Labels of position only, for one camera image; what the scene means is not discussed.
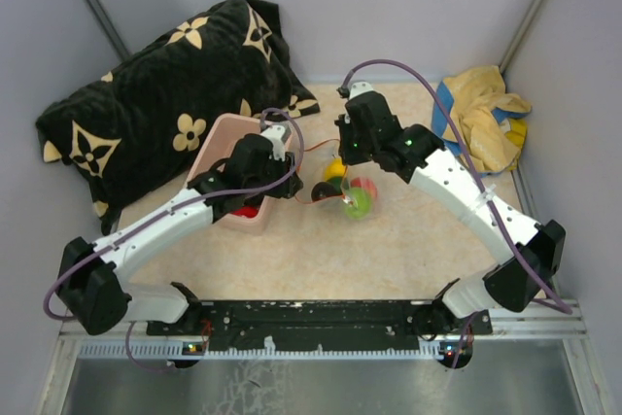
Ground purple cable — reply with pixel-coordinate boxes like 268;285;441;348
43;107;306;375
337;59;573;371

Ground yellow blue crumpled cloth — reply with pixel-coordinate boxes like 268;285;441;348
432;65;532;175

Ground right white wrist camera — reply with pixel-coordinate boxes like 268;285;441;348
348;81;374;100

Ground black floral pillow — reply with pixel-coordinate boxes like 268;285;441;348
35;0;320;233

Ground light green apple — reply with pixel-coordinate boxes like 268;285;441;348
344;187;373;220

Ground pink plastic bin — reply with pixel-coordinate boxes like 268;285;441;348
175;114;296;234

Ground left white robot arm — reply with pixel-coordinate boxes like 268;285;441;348
54;124;302;335

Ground aluminium frame bar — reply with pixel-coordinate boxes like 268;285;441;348
59;300;587;368

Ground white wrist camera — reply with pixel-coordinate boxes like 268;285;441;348
348;81;374;100
260;123;292;161

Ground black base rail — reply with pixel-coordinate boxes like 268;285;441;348
147;283;493;352

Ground dark purple plum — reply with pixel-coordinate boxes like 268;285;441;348
311;182;340;202

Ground red yellow apple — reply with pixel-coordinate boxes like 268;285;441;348
350;177;378;200

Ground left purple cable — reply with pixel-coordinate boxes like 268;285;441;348
43;107;306;375

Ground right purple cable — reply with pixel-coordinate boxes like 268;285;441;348
337;59;573;371

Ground red chili pepper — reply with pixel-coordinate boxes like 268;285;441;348
232;206;259;219

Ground clear zip top bag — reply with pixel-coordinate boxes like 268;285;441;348
294;138;380;221

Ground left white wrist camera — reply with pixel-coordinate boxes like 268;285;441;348
260;123;292;161

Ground yellow lemon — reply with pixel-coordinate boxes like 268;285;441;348
323;157;347;182

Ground right corner frame post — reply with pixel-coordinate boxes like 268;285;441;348
499;0;546;75

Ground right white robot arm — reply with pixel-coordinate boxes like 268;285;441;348
335;90;566;333

